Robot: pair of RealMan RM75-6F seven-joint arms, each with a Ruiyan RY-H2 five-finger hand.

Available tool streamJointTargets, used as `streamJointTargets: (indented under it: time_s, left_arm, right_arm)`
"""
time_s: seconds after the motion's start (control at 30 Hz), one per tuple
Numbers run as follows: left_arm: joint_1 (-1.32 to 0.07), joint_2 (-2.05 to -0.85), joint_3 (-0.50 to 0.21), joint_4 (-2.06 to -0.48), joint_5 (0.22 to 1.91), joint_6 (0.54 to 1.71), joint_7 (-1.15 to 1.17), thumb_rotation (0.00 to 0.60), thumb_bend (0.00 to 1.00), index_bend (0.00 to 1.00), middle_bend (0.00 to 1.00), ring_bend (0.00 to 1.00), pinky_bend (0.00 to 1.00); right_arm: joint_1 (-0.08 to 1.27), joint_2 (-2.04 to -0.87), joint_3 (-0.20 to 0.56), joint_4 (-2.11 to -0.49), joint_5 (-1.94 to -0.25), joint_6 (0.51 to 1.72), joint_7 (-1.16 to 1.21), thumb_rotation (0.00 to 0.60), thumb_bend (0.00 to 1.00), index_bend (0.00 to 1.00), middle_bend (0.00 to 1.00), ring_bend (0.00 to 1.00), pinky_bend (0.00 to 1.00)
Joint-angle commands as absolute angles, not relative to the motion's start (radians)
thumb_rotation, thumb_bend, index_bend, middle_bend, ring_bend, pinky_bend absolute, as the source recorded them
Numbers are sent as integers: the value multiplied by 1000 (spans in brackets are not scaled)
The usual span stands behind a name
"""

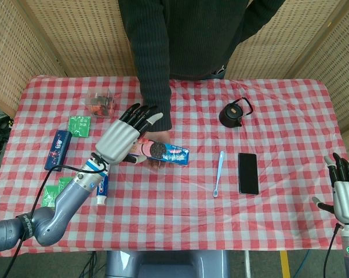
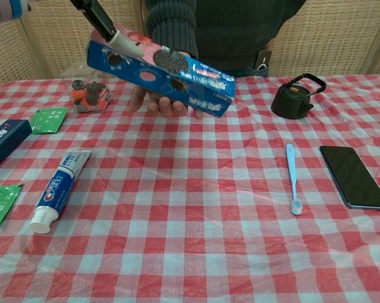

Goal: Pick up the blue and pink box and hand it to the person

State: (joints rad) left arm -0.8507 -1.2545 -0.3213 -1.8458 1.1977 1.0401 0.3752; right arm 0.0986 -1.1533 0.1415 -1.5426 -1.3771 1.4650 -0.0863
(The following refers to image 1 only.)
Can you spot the blue white toothpaste tube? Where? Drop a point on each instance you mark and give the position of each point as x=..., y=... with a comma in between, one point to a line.
x=102, y=189

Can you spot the woven rattan screen panel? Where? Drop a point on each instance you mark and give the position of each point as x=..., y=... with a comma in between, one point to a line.
x=12, y=52
x=342, y=72
x=84, y=34
x=273, y=43

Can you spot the blue cookie package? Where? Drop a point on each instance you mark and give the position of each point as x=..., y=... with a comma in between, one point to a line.
x=174, y=155

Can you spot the light blue toothbrush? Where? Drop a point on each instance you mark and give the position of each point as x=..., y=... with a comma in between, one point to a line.
x=219, y=171

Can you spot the dark blue long carton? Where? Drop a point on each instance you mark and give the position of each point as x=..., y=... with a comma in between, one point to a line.
x=58, y=150

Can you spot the robot left arm grey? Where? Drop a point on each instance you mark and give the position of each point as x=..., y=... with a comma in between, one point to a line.
x=61, y=208

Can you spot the red white checked tablecloth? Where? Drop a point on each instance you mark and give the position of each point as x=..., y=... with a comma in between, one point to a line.
x=192, y=220

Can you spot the person's bare hand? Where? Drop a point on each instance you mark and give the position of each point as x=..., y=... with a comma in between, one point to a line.
x=158, y=135

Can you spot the person's dark knit sleeve forearm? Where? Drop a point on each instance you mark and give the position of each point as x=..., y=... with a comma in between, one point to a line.
x=154, y=72

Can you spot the robot right hand silver black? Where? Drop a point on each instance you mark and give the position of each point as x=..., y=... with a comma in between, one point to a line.
x=347, y=197

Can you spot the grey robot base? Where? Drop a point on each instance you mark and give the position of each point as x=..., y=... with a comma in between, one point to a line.
x=168, y=266

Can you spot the person's torso dark sweater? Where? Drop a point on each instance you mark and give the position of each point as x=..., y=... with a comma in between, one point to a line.
x=206, y=34

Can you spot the robot left hand silver black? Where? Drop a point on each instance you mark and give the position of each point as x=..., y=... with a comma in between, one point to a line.
x=119, y=139

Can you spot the black smartphone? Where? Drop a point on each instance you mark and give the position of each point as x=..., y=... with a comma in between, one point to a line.
x=248, y=173

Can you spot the phone in trouser pocket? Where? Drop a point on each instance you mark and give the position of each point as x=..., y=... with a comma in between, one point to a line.
x=221, y=69

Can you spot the green sachet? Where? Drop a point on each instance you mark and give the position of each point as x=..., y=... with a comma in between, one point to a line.
x=79, y=126
x=63, y=182
x=50, y=197

